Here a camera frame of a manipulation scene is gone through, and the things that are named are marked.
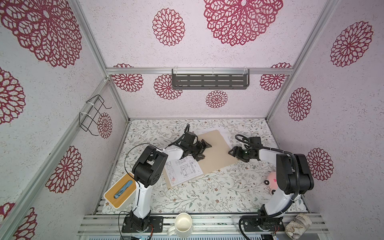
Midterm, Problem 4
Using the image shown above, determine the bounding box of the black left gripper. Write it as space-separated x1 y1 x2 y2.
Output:
188 138 212 162

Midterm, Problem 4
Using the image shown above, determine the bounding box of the beige manila folder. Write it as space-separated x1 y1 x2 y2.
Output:
161 129 241 190

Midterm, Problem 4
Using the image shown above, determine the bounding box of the white technical drawing sheet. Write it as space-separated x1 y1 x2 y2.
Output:
163 156 204 189

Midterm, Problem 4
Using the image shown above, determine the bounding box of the white printed text sheet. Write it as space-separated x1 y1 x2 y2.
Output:
194 127 233 147

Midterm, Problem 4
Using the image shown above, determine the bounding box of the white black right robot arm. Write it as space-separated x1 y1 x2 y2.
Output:
229 134 315 219

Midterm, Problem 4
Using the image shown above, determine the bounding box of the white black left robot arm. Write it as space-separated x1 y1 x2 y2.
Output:
132 132 212 220

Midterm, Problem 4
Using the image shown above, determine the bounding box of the pink pig plush toy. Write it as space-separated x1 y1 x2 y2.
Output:
264 171 279 195

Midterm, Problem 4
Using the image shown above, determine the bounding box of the white ceramic mug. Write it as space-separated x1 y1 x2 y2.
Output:
167 213 193 238

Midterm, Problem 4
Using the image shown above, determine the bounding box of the marbled patterned cup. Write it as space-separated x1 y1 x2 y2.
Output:
285 213 313 240

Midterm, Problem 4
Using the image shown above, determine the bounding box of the white wooden-top tissue box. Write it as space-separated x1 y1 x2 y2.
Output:
104 172 136 211

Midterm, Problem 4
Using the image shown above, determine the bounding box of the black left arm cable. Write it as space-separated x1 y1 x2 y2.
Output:
117 123 193 240

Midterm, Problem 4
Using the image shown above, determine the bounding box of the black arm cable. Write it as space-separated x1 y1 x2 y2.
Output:
234 134 302 240
117 123 193 240

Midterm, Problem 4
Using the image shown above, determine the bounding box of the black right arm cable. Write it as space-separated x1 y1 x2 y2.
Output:
234 134 302 240

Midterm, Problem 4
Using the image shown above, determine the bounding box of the grey slotted wall shelf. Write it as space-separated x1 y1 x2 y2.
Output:
171 69 250 90

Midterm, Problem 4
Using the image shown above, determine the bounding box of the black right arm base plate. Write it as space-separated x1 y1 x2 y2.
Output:
240 211 285 233

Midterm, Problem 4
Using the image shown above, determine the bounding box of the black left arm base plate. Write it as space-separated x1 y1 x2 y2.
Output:
122 213 164 233

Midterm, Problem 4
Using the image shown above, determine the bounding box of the black wire wall rack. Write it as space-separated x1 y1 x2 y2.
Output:
78 94 112 138

